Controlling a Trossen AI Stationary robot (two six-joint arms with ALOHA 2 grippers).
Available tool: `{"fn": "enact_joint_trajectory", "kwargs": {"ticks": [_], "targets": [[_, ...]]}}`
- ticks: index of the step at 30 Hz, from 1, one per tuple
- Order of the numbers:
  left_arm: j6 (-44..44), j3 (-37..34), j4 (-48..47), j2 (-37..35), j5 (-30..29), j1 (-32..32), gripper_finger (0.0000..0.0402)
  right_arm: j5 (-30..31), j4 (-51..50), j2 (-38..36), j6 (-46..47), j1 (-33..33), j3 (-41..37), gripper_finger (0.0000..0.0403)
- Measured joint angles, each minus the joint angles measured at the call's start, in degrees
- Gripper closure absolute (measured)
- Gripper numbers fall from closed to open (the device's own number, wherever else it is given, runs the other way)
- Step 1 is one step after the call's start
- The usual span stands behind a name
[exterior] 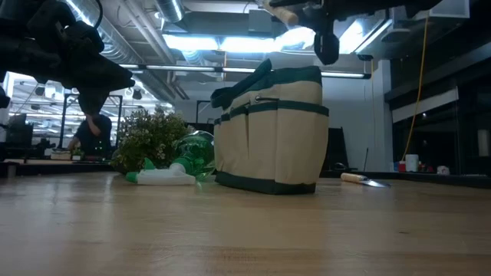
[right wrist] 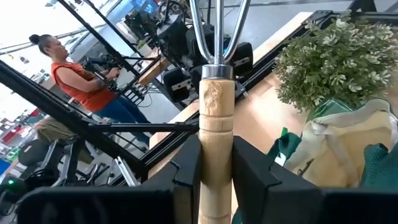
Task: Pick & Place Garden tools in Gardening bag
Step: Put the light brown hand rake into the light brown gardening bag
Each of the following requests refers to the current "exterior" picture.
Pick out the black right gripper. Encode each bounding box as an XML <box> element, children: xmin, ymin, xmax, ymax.
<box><xmin>298</xmin><ymin>0</ymin><xmax>369</xmax><ymax>66</ymax></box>

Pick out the silver ventilation duct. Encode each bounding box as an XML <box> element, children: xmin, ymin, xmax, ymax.
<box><xmin>155</xmin><ymin>0</ymin><xmax>185</xmax><ymax>23</ymax></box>

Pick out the white cup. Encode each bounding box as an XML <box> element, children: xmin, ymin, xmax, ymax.
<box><xmin>405</xmin><ymin>153</ymin><xmax>420</xmax><ymax>173</ymax></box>

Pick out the yellow extension cord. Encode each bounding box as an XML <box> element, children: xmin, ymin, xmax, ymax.
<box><xmin>400</xmin><ymin>15</ymin><xmax>430</xmax><ymax>162</ymax></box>

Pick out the bushy plant in black pot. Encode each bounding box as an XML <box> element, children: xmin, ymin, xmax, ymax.
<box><xmin>110</xmin><ymin>108</ymin><xmax>193</xmax><ymax>176</ymax></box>

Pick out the wooden handle metal trowel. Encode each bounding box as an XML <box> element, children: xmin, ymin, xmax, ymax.
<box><xmin>340</xmin><ymin>172</ymin><xmax>392</xmax><ymax>189</ymax></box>

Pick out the green spray bottle white trigger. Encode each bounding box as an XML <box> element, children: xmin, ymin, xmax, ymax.
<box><xmin>125</xmin><ymin>130</ymin><xmax>216</xmax><ymax>187</ymax></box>

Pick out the wooden handle hand rake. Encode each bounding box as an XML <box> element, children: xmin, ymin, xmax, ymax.
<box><xmin>262</xmin><ymin>0</ymin><xmax>300</xmax><ymax>27</ymax></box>

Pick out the person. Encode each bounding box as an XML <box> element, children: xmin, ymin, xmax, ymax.
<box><xmin>68</xmin><ymin>113</ymin><xmax>114</xmax><ymax>161</ymax></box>

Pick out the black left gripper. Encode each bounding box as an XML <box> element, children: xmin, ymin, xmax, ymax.
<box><xmin>0</xmin><ymin>0</ymin><xmax>135</xmax><ymax>115</ymax></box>

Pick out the beige green gardening bag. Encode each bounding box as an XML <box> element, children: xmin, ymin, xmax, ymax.
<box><xmin>209</xmin><ymin>57</ymin><xmax>330</xmax><ymax>196</ymax></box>

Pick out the long fluorescent light strip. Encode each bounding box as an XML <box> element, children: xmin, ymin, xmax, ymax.
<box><xmin>118</xmin><ymin>64</ymin><xmax>372</xmax><ymax>80</ymax></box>

